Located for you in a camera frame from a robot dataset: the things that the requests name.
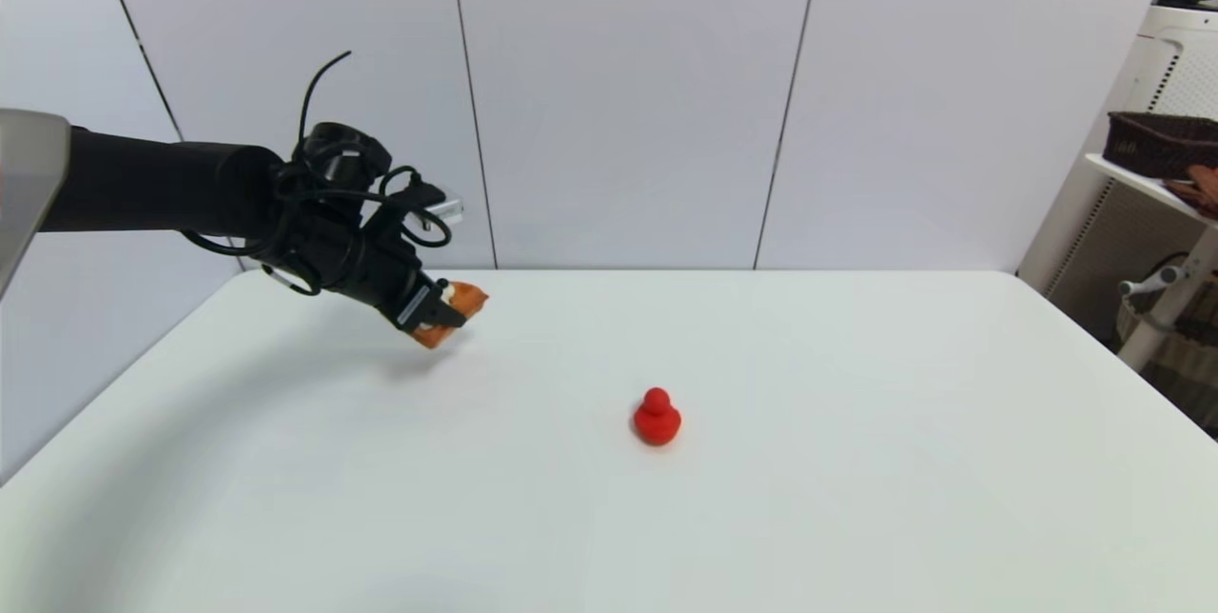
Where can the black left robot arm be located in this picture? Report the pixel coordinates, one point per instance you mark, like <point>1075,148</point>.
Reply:
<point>162,185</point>

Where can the triangle waffle bread with fruit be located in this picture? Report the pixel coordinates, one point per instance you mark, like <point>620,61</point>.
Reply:
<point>468,299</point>

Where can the dark woven basket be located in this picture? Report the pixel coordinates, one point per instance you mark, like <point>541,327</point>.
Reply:
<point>1161,145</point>

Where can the white perforated cabinet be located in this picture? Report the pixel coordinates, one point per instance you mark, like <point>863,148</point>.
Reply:
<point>1142,99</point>

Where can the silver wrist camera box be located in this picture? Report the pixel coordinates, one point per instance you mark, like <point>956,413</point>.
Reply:
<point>445,208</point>

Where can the white shelf rack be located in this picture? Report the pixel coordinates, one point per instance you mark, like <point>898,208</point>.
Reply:
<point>1166,299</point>

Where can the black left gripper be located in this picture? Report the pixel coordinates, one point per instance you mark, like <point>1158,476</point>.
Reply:
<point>409,294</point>

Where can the brown item on shelf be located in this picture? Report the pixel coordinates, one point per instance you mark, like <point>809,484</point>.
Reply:
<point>1201,189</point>

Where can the red toy duck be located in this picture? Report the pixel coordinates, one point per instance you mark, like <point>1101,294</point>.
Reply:
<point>657,420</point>

